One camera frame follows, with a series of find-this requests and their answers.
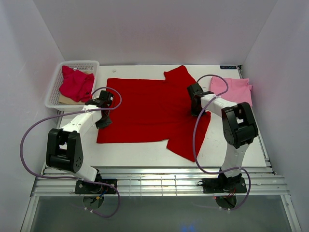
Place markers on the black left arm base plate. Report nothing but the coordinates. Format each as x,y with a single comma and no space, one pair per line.
83,187

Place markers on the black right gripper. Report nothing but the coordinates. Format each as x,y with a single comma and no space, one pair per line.
194,112

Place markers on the folded pink t shirt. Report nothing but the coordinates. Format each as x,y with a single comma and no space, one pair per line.
239,90

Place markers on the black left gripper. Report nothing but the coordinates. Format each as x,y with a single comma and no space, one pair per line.
100,125

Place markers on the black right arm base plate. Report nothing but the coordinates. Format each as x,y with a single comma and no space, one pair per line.
217,185

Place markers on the beige cloth in basket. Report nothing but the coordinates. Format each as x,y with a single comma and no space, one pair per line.
68,101

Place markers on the white plastic basket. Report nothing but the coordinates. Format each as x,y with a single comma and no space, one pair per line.
51,100

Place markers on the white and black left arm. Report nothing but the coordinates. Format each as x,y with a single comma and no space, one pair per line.
64,145

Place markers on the red t shirt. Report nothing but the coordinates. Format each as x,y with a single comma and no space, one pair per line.
156,110

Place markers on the blue label on table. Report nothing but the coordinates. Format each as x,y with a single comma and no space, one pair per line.
228,67

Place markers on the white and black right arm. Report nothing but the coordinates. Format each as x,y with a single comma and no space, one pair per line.
239,130

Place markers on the crimson shirt in basket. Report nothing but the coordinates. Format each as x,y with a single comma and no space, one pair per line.
76,85

